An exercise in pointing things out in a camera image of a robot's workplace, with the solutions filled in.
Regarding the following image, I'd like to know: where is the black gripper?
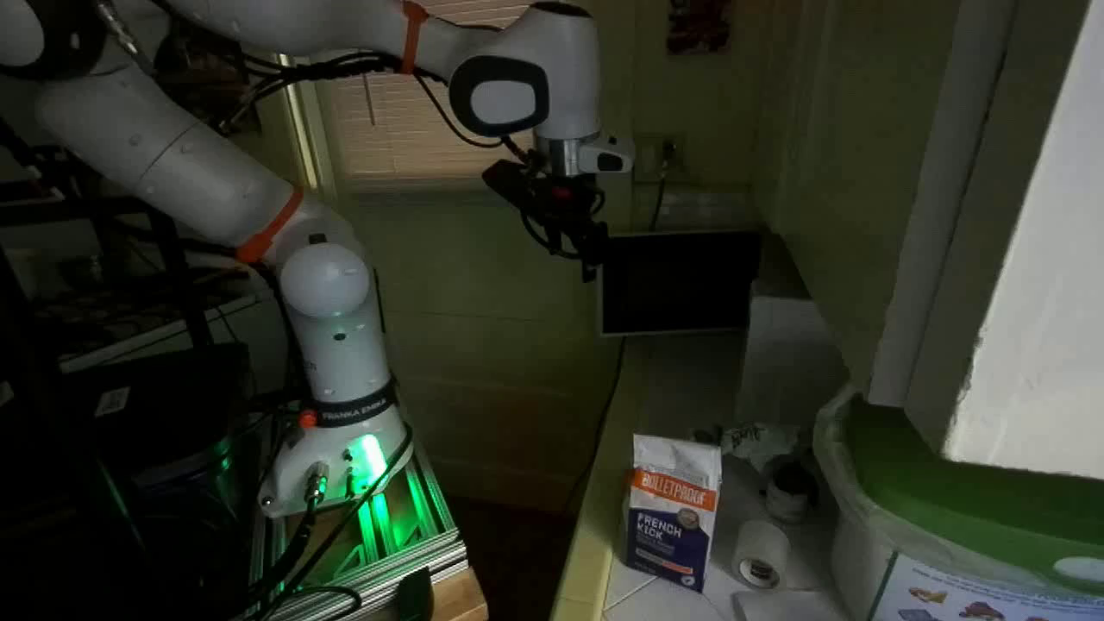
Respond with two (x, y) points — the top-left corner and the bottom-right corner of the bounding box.
(482, 160), (608, 283)

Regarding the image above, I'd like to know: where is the black microwave door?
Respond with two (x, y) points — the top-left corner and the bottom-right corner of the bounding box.
(596, 232), (761, 339)

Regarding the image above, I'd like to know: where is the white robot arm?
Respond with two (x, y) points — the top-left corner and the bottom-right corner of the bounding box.
(0, 0), (602, 518)

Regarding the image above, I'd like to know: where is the window blind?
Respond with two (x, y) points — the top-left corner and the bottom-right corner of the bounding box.
(322, 73), (510, 183)

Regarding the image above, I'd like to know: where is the white blue coffee bag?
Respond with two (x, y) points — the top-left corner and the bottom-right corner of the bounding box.
(625, 434), (720, 594)

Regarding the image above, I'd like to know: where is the dark small cup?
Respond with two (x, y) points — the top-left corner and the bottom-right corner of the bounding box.
(761, 459), (817, 522)

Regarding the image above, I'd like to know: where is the white tape roll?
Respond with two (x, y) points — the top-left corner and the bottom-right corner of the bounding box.
(735, 518), (790, 590)

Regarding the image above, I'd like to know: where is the green lidded white bucket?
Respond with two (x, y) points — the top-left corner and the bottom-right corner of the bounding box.
(813, 390), (1104, 621)

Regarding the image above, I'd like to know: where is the black equipment rack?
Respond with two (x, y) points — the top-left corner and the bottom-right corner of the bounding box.
(0, 150), (261, 621)

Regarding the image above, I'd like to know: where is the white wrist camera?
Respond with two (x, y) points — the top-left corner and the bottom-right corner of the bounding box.
(571, 136), (635, 175)

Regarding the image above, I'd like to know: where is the dark red wall decoration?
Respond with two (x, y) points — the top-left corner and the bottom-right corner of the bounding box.
(666, 0), (730, 56)

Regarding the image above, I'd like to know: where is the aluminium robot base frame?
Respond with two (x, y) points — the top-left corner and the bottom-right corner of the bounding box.
(230, 445), (489, 621)

